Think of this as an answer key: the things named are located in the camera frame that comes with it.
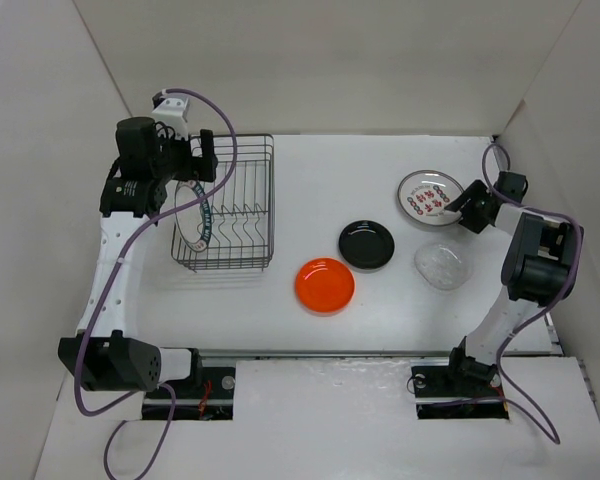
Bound green rimmed white plate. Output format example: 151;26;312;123
174;181;213;253

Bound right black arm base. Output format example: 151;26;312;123
407;365;509;420

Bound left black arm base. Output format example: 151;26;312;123
141;366;236;421

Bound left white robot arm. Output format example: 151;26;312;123
58;117;218;397

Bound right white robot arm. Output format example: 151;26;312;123
442;172;584;394

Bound clear plastic dish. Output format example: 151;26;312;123
414;242;473;291

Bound white plate red characters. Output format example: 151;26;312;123
396;169;464;229

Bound black small plate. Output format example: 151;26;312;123
338;220;395;270

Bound orange plate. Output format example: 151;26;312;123
294;257;356;315

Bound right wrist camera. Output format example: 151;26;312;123
494;171;528;204

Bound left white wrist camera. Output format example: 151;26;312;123
150;90;190;140

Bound grey wire dish rack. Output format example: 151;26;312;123
171;134;275;271

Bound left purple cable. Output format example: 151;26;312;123
73;87;239;479

